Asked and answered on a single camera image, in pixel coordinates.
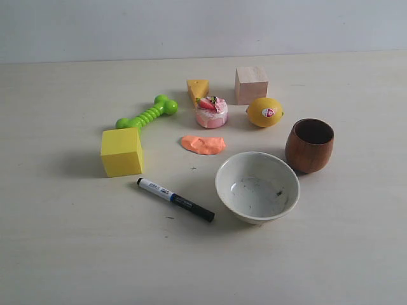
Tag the orange putty blob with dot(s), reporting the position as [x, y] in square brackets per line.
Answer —
[203, 145]

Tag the yellow cheese wedge toy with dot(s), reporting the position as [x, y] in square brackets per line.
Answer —
[197, 89]

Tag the yellow lemon with sticker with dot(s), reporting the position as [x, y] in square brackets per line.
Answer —
[265, 112]

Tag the black and white marker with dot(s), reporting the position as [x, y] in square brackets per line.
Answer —
[176, 199]

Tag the light wooden cube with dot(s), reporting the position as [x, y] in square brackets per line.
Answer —
[250, 83]

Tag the yellow foam cube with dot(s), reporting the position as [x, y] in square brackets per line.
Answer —
[121, 152]

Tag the white ceramic bowl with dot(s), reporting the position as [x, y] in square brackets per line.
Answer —
[257, 187]

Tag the pink strawberry cake toy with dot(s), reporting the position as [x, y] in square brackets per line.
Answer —
[211, 112]

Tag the green bone dog toy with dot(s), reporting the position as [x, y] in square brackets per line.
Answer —
[162, 105]

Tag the brown wooden cup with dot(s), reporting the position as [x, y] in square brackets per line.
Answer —
[309, 145]

